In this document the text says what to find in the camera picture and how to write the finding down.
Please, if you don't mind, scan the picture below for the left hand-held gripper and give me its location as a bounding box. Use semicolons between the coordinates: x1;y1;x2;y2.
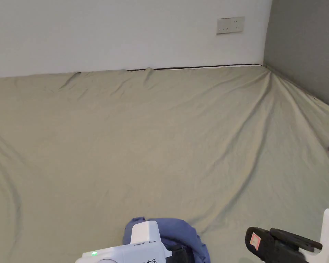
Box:
82;220;194;263

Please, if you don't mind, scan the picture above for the blue garment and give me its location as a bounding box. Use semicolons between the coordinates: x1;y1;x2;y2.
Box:
122;217;211;263

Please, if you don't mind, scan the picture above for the bed with pale green sheet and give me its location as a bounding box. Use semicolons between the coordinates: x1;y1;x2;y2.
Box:
0;63;329;263

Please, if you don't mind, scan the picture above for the grey padded headboard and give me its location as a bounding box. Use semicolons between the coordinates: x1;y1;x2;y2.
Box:
264;0;329;112

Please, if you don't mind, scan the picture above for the beige wall socket plate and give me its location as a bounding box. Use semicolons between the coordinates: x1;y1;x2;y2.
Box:
216;16;245;35

